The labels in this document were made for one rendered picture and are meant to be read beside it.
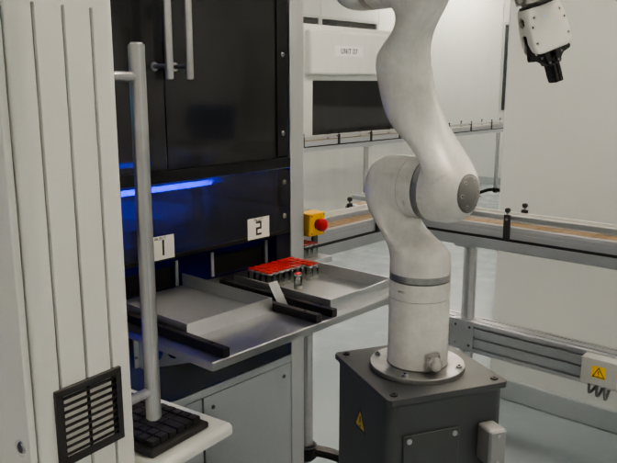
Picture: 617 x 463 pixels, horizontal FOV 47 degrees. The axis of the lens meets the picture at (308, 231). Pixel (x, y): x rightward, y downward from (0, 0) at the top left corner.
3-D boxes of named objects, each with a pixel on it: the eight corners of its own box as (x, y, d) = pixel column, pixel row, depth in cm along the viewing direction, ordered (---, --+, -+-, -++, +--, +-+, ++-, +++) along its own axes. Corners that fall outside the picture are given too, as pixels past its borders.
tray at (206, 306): (99, 307, 176) (98, 293, 175) (183, 285, 195) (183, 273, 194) (187, 339, 154) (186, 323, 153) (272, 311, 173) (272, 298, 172)
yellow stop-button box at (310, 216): (293, 233, 223) (292, 211, 222) (308, 231, 229) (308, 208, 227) (310, 237, 218) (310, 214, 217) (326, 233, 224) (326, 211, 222)
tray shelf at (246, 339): (82, 320, 173) (82, 312, 172) (282, 265, 224) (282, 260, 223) (212, 371, 141) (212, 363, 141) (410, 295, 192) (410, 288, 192)
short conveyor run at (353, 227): (282, 270, 226) (282, 220, 223) (249, 262, 236) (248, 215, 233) (405, 236, 276) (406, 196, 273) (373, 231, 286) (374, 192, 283)
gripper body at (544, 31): (526, 3, 148) (540, 56, 151) (566, -12, 150) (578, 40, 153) (505, 8, 155) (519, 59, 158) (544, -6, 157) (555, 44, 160)
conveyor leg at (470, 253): (445, 432, 281) (454, 242, 265) (457, 424, 288) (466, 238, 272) (466, 440, 275) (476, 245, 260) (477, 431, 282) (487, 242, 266)
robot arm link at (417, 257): (425, 289, 133) (430, 161, 128) (352, 271, 146) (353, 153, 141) (463, 277, 141) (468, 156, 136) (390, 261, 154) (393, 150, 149)
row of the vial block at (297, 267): (263, 288, 191) (263, 272, 190) (308, 275, 204) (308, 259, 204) (269, 289, 190) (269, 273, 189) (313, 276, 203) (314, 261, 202)
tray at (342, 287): (234, 287, 193) (234, 275, 192) (298, 269, 212) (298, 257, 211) (330, 313, 171) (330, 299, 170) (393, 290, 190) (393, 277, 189)
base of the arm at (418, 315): (484, 377, 139) (488, 285, 135) (397, 391, 133) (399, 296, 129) (433, 344, 157) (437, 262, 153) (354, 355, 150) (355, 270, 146)
